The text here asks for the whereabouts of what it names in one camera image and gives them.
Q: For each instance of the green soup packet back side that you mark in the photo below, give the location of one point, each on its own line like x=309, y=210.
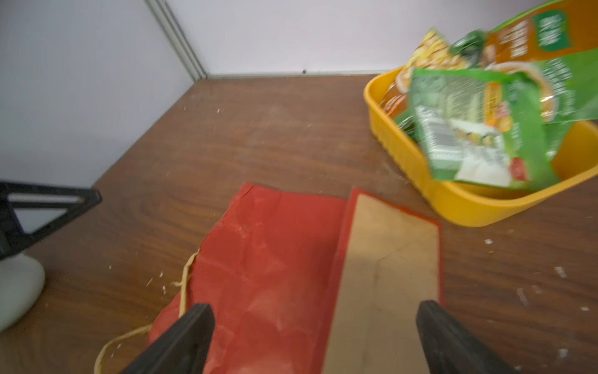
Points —
x=481, y=127

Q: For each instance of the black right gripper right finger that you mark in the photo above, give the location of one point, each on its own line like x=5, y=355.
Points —
x=450, y=348

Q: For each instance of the yellow plastic tray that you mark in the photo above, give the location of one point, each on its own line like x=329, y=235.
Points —
x=468, y=205

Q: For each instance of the white pot red flowers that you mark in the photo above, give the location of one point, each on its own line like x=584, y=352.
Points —
x=22, y=282

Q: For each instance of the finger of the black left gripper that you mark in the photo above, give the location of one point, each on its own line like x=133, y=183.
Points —
x=32, y=212

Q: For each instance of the red paper bag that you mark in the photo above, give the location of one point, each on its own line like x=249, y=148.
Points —
x=311, y=284

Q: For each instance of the orange green mushroom soup packet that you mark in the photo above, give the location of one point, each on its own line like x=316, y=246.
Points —
x=556, y=45

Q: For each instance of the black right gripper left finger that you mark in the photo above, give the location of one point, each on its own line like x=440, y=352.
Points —
x=183, y=348

